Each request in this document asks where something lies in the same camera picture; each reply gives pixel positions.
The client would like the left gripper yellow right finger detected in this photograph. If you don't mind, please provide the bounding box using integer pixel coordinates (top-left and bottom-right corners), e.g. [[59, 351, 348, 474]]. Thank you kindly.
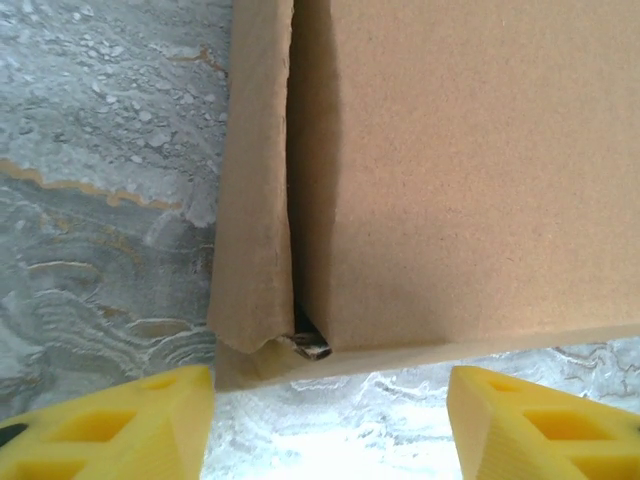
[[447, 365, 640, 480]]

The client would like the brown cardboard box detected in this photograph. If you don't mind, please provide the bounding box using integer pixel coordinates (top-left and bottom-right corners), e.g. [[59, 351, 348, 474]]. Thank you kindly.
[[205, 0, 640, 392]]

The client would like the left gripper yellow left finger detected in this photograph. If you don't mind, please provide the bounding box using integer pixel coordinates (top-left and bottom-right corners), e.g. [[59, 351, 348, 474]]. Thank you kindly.
[[0, 364, 216, 480]]

